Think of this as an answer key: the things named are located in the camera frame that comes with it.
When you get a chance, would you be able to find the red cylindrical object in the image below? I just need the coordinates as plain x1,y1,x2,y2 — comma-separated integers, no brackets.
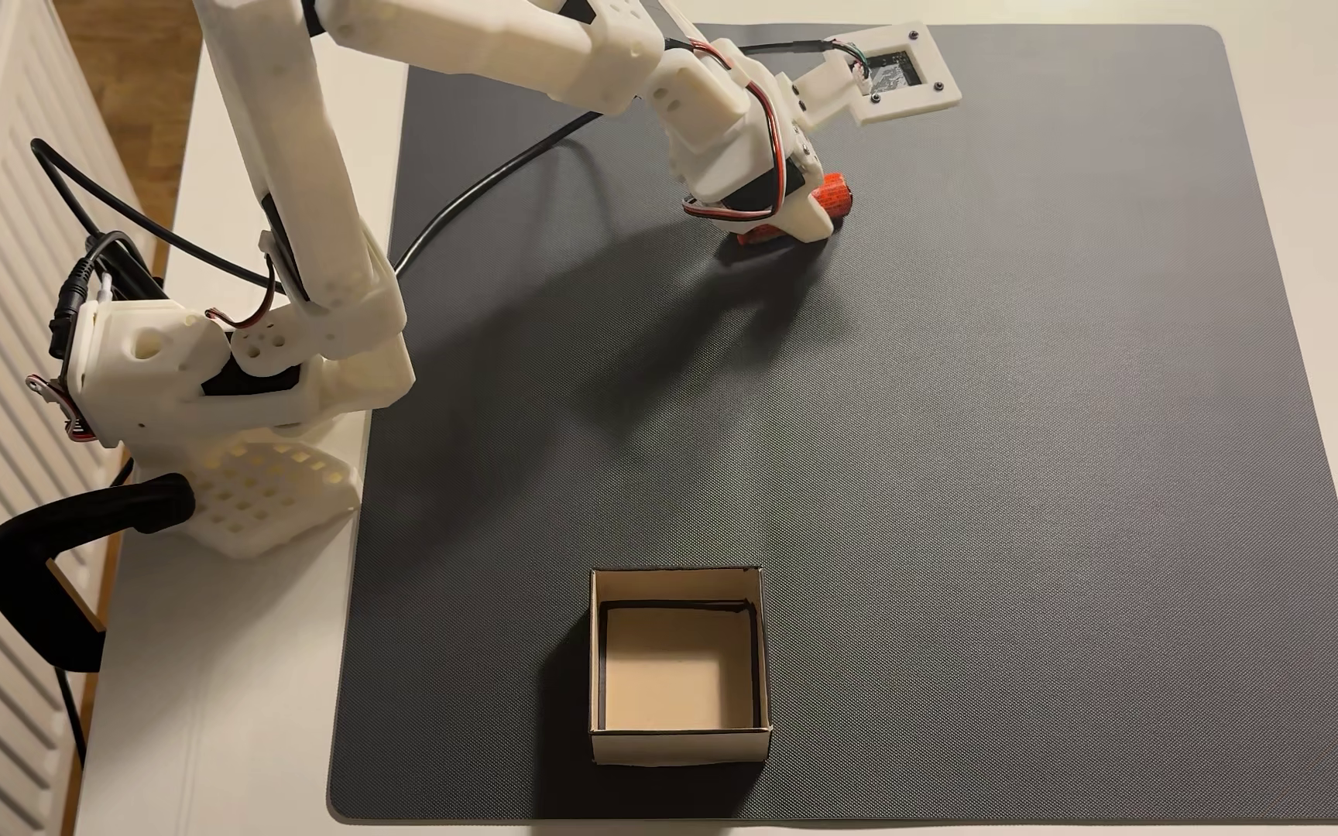
734,173,855,248

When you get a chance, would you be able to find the black camera cable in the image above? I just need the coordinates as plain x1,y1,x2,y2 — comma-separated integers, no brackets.
390,38,863,280

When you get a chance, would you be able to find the white square camera module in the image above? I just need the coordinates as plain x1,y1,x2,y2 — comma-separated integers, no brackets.
791,21,963,129

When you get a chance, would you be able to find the small open cardboard box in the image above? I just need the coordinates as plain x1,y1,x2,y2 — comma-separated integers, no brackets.
588,567,774,769

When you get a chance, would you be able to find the black power cable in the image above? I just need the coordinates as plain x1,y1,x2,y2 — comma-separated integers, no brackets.
29,138,287,294

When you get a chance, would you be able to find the dark grey table mat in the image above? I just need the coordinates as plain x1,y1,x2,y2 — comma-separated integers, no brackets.
328,23,1338,826

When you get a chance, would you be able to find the red black gripper servo wire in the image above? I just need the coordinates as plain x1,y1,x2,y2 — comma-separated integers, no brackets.
681,39,794,224

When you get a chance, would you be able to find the black table clamp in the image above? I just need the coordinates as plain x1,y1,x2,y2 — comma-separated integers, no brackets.
0,472,197,675

